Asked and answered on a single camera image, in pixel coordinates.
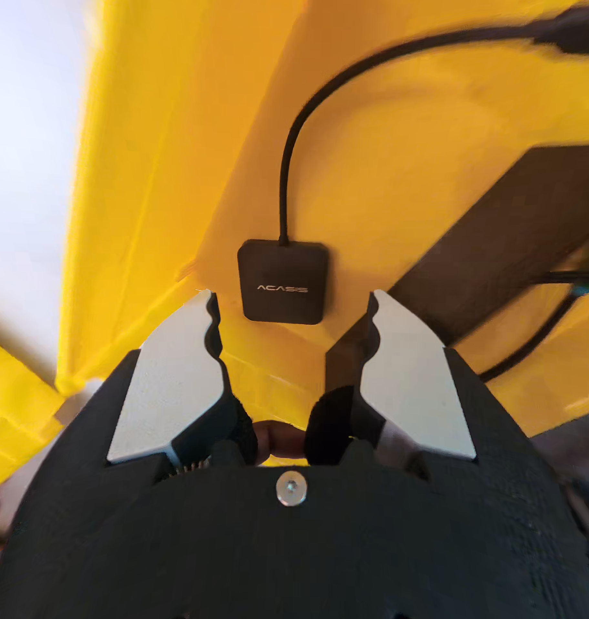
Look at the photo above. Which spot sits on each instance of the dark grey adapter hub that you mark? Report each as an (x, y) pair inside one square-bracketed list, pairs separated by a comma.
[(282, 271)]

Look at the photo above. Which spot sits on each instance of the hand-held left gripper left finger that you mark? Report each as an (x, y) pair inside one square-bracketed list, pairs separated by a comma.
[(168, 387)]

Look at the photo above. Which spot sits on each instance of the yellow plastic bin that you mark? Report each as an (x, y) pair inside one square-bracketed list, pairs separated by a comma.
[(420, 145), (14, 411)]

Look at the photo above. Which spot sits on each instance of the person's left hand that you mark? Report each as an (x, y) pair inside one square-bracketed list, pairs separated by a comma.
[(280, 437)]

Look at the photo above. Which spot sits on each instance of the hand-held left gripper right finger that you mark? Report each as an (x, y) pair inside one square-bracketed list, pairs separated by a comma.
[(415, 387)]

